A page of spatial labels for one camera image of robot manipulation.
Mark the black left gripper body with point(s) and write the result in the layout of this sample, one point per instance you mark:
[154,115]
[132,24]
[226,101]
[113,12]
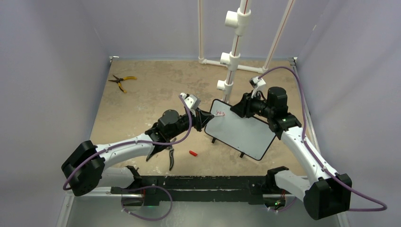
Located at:
[192,120]

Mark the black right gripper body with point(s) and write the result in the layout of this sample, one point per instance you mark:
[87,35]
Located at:
[256,106]

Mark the small black-framed whiteboard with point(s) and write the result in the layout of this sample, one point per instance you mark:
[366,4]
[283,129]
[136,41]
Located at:
[250,136]

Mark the red marker cap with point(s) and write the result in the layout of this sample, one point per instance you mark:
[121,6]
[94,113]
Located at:
[193,153]

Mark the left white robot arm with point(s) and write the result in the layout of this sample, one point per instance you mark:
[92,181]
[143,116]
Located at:
[87,167]

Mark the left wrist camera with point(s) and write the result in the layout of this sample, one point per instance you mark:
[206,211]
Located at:
[191,101]

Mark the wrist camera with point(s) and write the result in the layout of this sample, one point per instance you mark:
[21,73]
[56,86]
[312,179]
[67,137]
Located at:
[258,84]
[191,101]

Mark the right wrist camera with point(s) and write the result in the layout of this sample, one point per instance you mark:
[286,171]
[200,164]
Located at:
[258,84]

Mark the black handled pliers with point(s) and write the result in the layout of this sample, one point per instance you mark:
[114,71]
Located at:
[171,156]

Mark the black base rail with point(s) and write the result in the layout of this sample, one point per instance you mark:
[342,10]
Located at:
[151,190]

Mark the white PVC pipe frame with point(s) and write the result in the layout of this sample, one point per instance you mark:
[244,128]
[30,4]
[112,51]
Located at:
[238,20]

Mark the yellow handled needle-nose pliers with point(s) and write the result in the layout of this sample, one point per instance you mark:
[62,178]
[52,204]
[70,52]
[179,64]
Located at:
[119,81]

